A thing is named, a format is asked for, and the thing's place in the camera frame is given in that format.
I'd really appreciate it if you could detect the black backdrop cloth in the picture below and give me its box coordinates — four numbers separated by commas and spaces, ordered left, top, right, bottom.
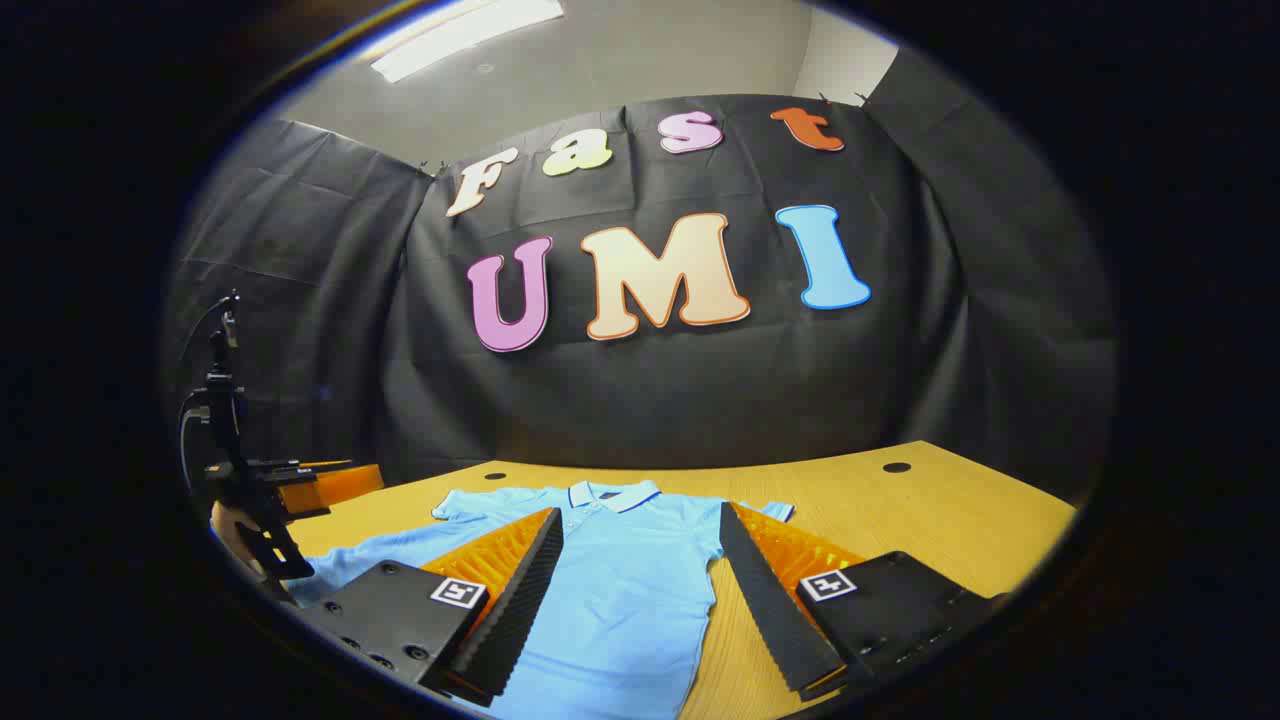
160, 45, 1119, 501

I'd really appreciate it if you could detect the light blue T-shirt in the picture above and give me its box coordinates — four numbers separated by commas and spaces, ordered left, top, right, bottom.
285, 480, 796, 720

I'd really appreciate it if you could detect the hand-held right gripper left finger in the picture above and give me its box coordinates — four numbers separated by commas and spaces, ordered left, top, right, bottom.
290, 505, 566, 709

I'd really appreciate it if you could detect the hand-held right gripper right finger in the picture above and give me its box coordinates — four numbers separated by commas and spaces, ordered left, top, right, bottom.
718, 500, 1006, 701

